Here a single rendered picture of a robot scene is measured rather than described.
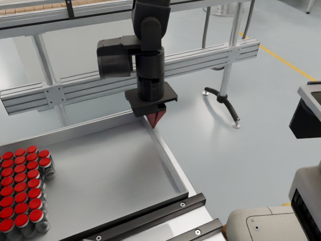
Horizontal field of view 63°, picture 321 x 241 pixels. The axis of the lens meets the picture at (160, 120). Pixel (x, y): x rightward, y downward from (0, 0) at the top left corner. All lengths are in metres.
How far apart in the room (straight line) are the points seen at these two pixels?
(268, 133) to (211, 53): 0.72
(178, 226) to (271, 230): 0.79
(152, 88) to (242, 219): 0.84
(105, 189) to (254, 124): 1.66
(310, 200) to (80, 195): 0.52
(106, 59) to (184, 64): 1.21
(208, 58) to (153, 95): 1.24
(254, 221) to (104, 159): 0.81
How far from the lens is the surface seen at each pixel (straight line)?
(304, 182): 0.75
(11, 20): 1.33
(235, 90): 2.41
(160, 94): 0.55
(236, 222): 1.24
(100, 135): 0.65
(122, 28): 2.09
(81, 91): 1.54
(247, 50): 1.93
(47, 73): 1.48
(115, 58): 0.50
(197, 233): 0.48
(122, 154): 0.60
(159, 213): 0.49
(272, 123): 2.16
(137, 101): 0.55
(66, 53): 2.08
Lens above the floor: 1.33
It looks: 42 degrees down
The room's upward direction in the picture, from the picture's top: straight up
